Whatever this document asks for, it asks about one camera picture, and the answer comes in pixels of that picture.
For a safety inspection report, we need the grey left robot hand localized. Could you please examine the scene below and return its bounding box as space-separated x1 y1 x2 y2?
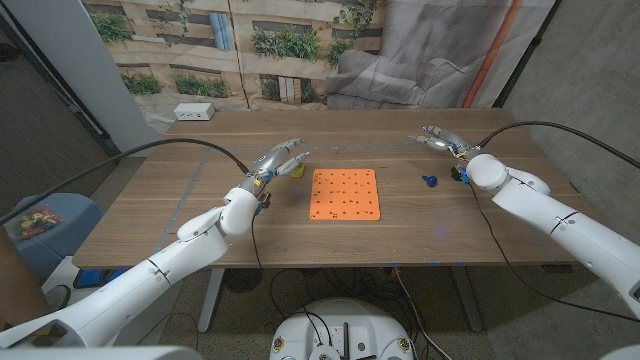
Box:
238 137 311 197

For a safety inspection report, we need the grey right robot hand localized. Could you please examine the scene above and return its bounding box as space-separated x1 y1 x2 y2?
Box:
407 124 482 162

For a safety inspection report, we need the orange peg board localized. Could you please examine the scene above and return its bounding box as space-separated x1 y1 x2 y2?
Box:
309 168 382 222

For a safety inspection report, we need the white power outlet box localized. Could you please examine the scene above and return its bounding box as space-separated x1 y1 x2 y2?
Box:
173 102 216 122

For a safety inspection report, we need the printed backdrop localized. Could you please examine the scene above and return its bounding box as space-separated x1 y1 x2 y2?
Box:
81 0 558 136

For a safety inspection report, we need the black backdrop stand pole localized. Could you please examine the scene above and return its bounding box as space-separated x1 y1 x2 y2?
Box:
492 0 564 109

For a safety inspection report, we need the black round floor disc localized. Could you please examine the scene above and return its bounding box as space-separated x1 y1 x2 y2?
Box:
223 268 265 295

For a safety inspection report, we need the white table leg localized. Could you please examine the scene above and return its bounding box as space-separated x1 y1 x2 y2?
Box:
449 266 485 334
197 268 226 334

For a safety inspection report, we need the white robot torso base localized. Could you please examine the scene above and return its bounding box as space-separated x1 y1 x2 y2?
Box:
268 297 416 360

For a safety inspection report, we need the blue block on platform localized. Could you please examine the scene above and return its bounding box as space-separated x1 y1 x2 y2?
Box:
73 268 129 290

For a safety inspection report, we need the bag of colourful toys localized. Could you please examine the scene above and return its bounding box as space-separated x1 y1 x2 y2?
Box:
14 204 64 241

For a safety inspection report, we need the brown trouser leg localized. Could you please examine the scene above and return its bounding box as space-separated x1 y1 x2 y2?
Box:
0 227 54 329

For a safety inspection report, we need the thin black left wrist cable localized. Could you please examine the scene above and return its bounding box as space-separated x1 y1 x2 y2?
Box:
249 212 265 274

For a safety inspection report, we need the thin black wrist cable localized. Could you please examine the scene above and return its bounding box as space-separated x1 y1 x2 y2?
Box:
249 212 265 274
467 182 640 324

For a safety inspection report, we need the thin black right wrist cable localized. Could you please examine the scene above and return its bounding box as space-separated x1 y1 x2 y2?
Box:
467 182 640 324

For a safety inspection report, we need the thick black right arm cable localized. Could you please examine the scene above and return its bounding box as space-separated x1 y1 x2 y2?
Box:
477 119 640 170

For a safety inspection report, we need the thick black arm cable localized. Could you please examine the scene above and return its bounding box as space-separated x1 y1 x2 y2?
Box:
477 119 640 170
0 137 251 226

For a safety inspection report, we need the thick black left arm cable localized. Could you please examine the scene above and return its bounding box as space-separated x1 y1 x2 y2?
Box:
0 137 251 226

